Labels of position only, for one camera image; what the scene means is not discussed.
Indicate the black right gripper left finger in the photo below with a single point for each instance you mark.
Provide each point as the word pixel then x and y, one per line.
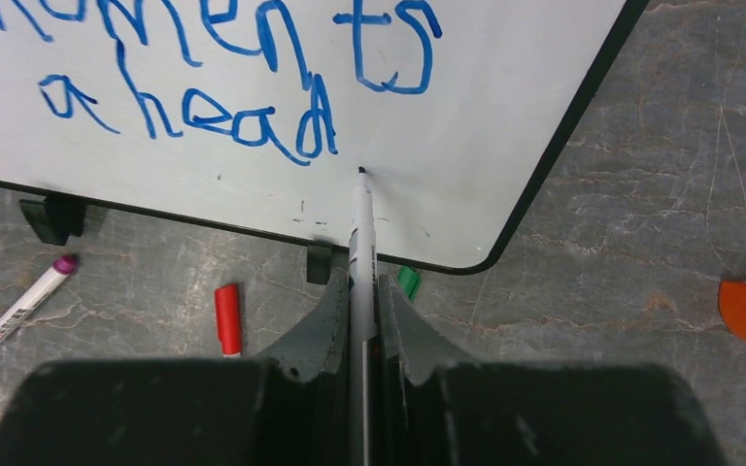
pixel 287 405

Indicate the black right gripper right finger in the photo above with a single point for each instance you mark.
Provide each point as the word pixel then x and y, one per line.
pixel 447 407

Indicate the blue whiteboard marker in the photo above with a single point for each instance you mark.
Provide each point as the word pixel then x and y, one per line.
pixel 363 328

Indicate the black framed whiteboard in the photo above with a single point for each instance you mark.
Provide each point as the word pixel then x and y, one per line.
pixel 257 115

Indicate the red whiteboard marker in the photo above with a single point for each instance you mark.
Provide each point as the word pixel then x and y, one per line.
pixel 228 320

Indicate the green whiteboard marker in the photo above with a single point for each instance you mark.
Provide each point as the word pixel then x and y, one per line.
pixel 409 280

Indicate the purple whiteboard marker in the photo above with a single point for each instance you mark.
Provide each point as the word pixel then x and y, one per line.
pixel 61 269

